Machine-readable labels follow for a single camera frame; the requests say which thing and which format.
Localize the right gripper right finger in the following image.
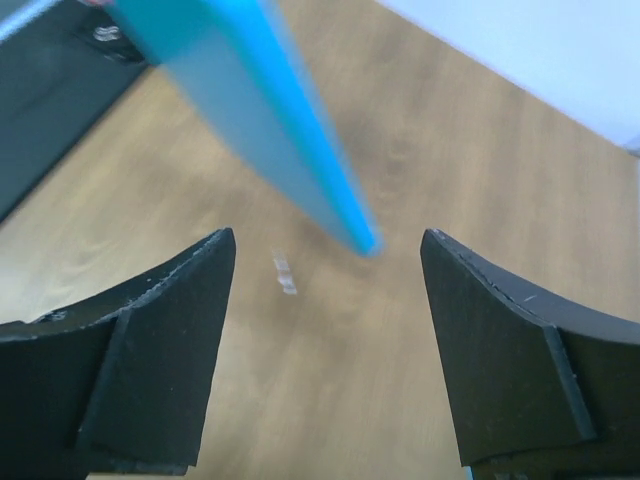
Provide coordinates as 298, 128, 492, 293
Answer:
420, 229, 639, 479

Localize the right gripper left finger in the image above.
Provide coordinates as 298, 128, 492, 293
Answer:
1, 228, 236, 479

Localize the teal box lid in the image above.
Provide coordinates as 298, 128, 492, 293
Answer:
108, 1, 383, 256

